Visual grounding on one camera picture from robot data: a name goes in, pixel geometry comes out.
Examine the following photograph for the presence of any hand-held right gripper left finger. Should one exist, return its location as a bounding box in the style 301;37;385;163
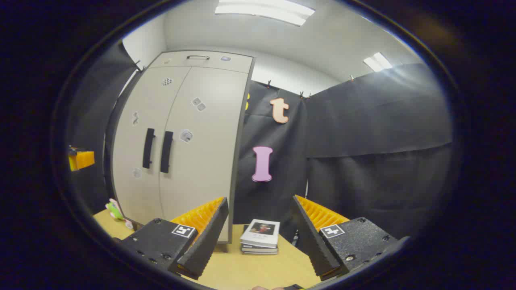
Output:
117;197;229;280

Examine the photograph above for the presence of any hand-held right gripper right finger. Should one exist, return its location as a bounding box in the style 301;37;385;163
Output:
292;195;404;282

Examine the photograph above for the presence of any black door handle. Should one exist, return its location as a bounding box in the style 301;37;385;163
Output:
142;128;156;169
160;131;174;174

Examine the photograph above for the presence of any grey cabinet door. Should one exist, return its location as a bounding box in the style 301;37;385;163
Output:
159;66;250;242
112;66;191;226

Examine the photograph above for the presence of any grey shoe cabinet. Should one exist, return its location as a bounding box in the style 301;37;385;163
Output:
105;49;256;244

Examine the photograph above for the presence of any grey cabinet drawer front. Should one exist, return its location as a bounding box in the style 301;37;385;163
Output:
149;50;254;74

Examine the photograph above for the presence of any dark book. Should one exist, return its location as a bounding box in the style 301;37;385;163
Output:
241;244;279;255

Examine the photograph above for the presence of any green and pink toy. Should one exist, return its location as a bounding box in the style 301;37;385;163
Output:
106;198;135;230

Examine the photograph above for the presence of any ceiling light panel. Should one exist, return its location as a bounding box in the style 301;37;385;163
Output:
363;52;393;73
214;0;316;27

